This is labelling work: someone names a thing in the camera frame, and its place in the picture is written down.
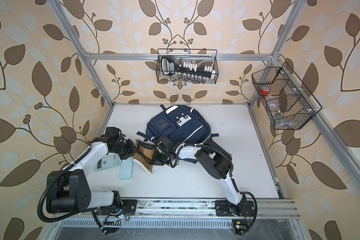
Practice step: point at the navy blue student backpack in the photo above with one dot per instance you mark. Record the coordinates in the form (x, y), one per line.
(179, 124)

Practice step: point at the black socket wrench set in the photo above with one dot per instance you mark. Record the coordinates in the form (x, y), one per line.
(171, 67)

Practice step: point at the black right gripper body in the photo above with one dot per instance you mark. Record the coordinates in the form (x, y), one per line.
(161, 158)

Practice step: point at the mint green pencil case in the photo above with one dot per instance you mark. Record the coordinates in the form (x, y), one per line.
(126, 171)

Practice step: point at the black wire basket right wall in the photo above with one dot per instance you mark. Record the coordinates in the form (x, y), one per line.
(293, 105)

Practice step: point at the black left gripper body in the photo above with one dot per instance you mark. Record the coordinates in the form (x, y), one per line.
(125, 150)

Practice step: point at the black wire basket back wall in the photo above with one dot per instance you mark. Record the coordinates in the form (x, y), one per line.
(188, 55)

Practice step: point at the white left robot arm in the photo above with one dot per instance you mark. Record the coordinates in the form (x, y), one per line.
(68, 190)

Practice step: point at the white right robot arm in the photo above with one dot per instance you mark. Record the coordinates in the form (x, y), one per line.
(214, 159)

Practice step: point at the aluminium cage frame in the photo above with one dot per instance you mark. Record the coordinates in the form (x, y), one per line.
(338, 146)

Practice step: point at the black wire basket wall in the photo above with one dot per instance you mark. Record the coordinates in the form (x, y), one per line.
(293, 105)
(188, 55)

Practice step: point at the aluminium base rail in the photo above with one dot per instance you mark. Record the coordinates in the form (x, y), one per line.
(278, 209)

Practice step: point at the red capped clear bottle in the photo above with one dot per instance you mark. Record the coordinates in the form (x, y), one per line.
(266, 92)

